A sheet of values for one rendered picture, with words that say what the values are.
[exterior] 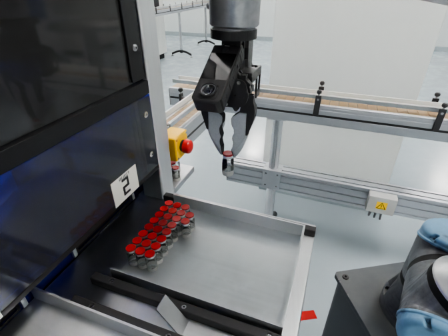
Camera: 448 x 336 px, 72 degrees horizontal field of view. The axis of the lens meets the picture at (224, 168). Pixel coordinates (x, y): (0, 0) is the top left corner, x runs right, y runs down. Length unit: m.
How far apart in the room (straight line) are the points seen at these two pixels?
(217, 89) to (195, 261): 0.39
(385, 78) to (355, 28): 0.33
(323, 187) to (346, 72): 0.73
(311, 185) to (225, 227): 0.92
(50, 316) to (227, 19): 0.58
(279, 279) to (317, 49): 1.53
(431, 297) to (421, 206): 1.15
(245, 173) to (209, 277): 1.07
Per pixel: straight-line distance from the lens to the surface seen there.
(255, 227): 0.76
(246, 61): 0.54
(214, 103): 0.43
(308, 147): 2.17
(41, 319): 0.69
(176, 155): 0.86
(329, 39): 1.96
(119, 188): 0.67
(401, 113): 1.45
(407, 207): 1.69
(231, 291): 0.64
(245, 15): 0.48
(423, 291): 0.56
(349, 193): 1.62
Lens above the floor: 1.40
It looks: 32 degrees down
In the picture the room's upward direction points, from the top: straight up
